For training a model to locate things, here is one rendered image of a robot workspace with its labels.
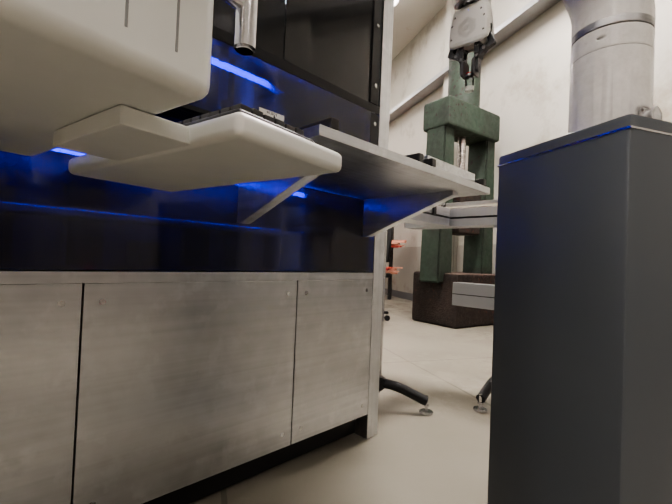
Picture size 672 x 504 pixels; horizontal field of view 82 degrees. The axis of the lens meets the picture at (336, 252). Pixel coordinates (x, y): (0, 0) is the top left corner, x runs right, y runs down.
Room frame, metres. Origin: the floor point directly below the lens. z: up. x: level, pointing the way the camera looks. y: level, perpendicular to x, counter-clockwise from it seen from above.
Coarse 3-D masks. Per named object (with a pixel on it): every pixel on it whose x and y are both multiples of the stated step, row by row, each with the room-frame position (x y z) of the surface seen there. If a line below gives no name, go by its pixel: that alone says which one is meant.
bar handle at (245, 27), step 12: (228, 0) 0.42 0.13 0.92; (240, 0) 0.42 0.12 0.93; (252, 0) 0.43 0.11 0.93; (240, 12) 0.43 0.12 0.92; (252, 12) 0.43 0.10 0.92; (240, 24) 0.43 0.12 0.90; (252, 24) 0.43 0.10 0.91; (240, 36) 0.43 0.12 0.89; (252, 36) 0.43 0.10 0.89; (240, 48) 0.43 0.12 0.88; (252, 48) 0.44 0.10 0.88
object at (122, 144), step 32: (64, 128) 0.48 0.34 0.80; (96, 128) 0.43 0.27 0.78; (128, 128) 0.41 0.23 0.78; (160, 128) 0.43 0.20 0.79; (192, 128) 0.46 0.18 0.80; (224, 128) 0.43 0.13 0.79; (256, 128) 0.43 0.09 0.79; (96, 160) 0.61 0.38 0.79; (128, 160) 0.56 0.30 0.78; (160, 160) 0.54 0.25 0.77; (192, 160) 0.53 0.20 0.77; (224, 160) 0.53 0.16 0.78; (256, 160) 0.52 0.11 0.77; (288, 160) 0.51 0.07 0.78; (320, 160) 0.53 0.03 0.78
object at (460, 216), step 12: (456, 204) 2.04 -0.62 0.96; (468, 204) 1.99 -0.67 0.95; (480, 204) 1.95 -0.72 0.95; (492, 204) 1.97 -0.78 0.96; (456, 216) 2.01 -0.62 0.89; (468, 216) 1.96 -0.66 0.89; (480, 216) 1.92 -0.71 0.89; (492, 216) 1.87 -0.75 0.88; (420, 228) 2.24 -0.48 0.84; (432, 228) 2.20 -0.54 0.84; (444, 228) 2.17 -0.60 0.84
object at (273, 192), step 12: (276, 180) 0.89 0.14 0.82; (288, 180) 0.86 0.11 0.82; (300, 180) 0.84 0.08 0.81; (240, 192) 1.00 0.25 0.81; (252, 192) 0.96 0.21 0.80; (264, 192) 0.92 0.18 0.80; (276, 192) 0.89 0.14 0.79; (288, 192) 0.88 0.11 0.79; (240, 204) 1.00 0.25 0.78; (252, 204) 0.96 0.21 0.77; (264, 204) 0.92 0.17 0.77; (276, 204) 0.93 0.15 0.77; (240, 216) 1.00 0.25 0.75; (252, 216) 0.97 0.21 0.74
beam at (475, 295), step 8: (456, 288) 2.02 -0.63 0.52; (464, 288) 1.99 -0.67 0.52; (472, 288) 1.96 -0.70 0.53; (480, 288) 1.93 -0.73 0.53; (488, 288) 1.90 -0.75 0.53; (456, 296) 2.02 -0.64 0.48; (464, 296) 1.99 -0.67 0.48; (472, 296) 1.96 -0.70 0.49; (480, 296) 1.93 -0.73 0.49; (488, 296) 1.90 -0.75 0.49; (456, 304) 2.02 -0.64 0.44; (464, 304) 1.99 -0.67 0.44; (472, 304) 1.96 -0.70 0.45; (480, 304) 1.93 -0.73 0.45; (488, 304) 1.90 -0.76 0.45
